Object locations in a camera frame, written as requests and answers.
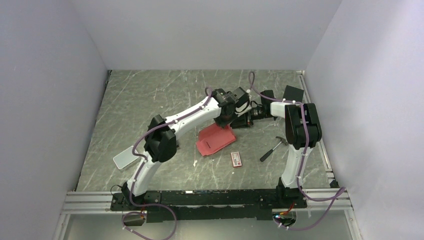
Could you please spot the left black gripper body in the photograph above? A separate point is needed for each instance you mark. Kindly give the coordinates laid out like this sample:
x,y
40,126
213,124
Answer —
x,y
224,120

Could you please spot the red cardboard paper box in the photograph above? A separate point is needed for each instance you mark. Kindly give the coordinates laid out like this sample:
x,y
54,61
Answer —
x,y
214,138

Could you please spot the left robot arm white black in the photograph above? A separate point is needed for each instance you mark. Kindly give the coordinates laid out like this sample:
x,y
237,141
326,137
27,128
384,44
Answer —
x,y
159,143

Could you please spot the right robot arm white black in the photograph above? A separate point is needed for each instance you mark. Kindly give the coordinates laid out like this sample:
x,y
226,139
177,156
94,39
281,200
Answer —
x,y
302,130

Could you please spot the small red white box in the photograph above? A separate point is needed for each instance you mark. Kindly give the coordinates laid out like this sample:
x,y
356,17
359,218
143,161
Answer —
x,y
236,159

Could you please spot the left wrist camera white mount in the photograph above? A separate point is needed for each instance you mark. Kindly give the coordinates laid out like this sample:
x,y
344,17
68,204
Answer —
x,y
244,108

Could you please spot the black box near right wall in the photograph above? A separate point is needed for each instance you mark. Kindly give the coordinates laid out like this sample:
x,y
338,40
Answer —
x,y
292,93

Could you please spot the hammer with black handle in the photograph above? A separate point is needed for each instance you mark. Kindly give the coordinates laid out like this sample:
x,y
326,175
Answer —
x,y
282,141

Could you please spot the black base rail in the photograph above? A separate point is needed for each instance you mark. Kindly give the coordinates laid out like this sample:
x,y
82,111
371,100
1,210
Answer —
x,y
169,205

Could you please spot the aluminium frame rail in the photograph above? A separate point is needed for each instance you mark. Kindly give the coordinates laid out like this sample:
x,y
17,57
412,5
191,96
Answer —
x,y
87,203

